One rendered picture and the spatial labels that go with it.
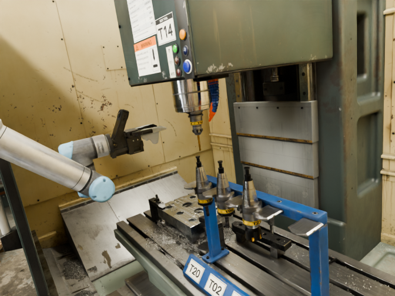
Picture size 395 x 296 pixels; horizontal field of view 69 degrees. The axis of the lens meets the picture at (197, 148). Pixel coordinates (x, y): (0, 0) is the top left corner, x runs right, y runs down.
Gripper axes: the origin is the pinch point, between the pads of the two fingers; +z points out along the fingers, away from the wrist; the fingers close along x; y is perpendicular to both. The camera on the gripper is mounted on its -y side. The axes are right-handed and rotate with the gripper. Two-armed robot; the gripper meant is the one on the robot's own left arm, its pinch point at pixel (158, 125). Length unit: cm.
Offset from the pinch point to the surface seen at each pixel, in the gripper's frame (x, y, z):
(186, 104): 5.3, -6.0, 10.2
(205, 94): 7.8, -8.4, 17.4
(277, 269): 35, 53, 20
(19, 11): -94, -65, -34
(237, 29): 32.7, -26.5, 16.7
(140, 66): 3.9, -21.8, -3.6
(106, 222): -76, 65, -21
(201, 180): 22.7, 17.0, 2.7
